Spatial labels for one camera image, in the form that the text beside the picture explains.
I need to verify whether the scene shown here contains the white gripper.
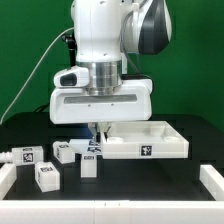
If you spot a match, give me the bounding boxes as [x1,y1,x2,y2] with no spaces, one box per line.
[50,66,153,141]

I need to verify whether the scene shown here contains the white square table top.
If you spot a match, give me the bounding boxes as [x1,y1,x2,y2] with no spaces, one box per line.
[100,121,189,159]

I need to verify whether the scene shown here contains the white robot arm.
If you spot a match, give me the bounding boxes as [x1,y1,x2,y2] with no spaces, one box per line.
[50,0,172,133]

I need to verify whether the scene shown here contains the white sheet with tags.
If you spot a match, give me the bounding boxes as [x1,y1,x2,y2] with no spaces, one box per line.
[69,139,102,155]

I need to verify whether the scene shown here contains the white left fence block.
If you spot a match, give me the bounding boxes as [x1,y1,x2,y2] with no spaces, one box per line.
[0,163,17,200]

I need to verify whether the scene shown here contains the white fence block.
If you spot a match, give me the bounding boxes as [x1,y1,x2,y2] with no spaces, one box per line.
[0,163,17,200]
[199,165,224,201]

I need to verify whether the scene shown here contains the white right fence block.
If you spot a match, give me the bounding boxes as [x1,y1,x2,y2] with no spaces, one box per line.
[199,165,224,201]

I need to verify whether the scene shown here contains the black cables on table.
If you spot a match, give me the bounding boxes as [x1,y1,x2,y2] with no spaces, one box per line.
[33,103,51,113]

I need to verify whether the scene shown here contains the black camera stand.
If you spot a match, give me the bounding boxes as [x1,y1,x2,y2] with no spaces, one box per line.
[62,33,77,67]

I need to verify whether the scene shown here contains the white camera cable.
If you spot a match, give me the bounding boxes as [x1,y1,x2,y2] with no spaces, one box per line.
[0,27,75,126]

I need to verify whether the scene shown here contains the white front fence wall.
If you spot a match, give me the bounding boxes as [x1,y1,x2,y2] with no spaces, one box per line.
[0,201,224,224]

